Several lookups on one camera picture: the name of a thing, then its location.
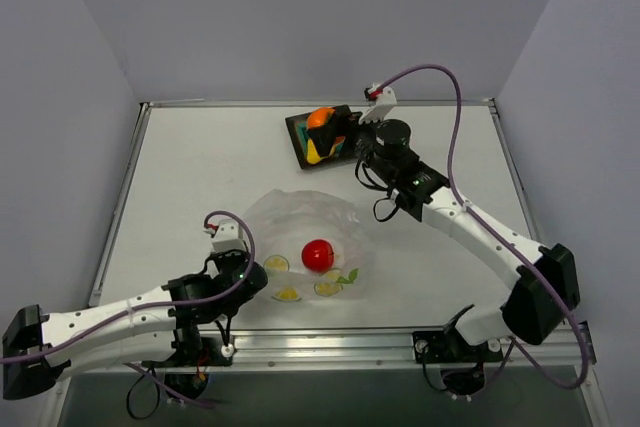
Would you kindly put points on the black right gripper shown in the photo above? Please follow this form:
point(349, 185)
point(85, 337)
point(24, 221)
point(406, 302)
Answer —
point(353, 132)

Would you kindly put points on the orange fake persimmon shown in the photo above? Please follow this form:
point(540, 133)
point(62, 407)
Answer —
point(319, 117)

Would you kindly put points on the clear printed plastic bag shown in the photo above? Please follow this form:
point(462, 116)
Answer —
point(284, 222)

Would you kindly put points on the aluminium table front rail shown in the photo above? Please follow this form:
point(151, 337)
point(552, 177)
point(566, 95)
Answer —
point(275, 351)

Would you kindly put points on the square green black plate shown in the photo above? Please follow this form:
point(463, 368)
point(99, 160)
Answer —
point(297, 131)

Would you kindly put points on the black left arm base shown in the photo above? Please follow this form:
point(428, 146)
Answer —
point(205, 352)

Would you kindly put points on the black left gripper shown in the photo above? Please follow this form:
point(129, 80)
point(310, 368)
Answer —
point(229, 257)

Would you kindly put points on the yellow fake pear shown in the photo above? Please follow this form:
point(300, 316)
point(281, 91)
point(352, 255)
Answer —
point(312, 156)

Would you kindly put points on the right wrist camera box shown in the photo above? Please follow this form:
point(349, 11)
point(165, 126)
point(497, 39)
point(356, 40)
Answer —
point(381, 101)

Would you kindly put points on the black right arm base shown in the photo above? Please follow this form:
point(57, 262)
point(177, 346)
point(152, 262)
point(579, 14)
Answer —
point(467, 377)

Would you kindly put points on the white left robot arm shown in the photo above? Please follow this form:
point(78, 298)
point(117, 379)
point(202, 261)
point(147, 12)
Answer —
point(161, 327)

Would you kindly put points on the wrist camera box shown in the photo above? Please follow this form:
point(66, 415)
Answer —
point(381, 101)
point(226, 235)

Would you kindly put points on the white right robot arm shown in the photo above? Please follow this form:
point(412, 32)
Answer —
point(542, 281)

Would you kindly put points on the bright red fake apple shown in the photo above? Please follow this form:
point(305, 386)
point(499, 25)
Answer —
point(318, 256)

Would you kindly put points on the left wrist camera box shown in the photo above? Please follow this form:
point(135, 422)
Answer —
point(226, 235)

